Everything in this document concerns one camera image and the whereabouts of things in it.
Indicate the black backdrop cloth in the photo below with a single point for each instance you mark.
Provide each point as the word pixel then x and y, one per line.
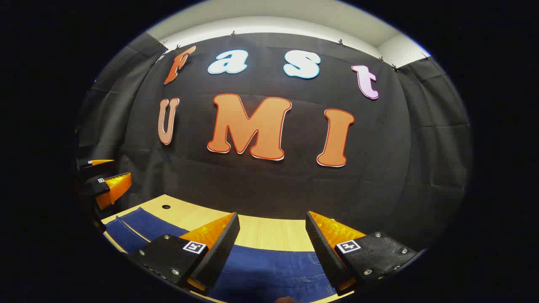
pixel 294 189

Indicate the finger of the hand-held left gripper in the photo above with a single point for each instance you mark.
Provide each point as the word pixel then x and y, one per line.
pixel 93 186
pixel 84 165

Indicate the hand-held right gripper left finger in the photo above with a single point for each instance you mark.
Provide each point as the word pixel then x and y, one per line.
pixel 219 252

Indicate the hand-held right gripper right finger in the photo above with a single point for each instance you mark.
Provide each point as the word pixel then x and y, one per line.
pixel 322 248

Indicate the blue denim jeans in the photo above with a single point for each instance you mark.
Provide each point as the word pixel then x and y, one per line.
pixel 269 269

